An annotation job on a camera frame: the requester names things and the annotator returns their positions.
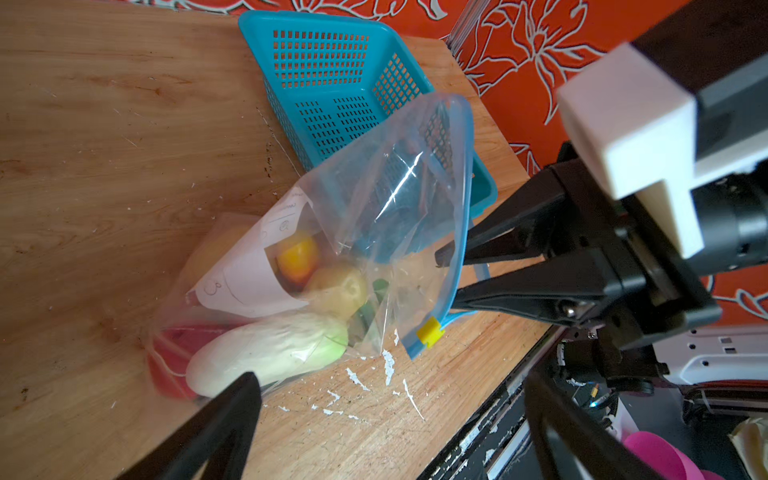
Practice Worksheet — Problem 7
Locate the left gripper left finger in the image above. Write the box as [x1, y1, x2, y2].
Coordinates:
[120, 372, 262, 479]

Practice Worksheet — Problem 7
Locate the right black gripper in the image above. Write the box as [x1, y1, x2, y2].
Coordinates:
[452, 142, 722, 384]

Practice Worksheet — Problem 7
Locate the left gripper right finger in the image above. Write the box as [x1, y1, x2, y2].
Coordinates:
[523, 371, 660, 479]

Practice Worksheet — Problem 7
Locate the red apple toy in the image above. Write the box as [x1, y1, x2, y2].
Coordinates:
[147, 325, 232, 400]

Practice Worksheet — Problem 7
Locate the white radish toy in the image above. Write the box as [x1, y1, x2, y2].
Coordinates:
[186, 294, 375, 397]

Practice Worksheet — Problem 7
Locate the clear zip top bag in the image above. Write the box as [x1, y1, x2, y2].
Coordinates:
[147, 93, 474, 369]

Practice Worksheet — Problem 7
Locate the yellow potato toy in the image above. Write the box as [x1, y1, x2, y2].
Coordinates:
[181, 223, 252, 287]
[303, 262, 368, 321]

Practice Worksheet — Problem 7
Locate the red yellow mango toy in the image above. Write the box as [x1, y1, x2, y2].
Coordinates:
[276, 232, 321, 287]

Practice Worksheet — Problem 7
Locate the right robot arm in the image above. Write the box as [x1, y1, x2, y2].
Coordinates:
[435, 1, 767, 393]

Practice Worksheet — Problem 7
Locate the pink plastic object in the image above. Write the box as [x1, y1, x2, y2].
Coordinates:
[622, 431, 723, 480]

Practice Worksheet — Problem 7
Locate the teal plastic basket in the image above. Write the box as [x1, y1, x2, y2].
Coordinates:
[238, 9, 499, 220]

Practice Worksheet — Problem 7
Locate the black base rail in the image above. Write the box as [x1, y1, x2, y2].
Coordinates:
[418, 327, 594, 479]

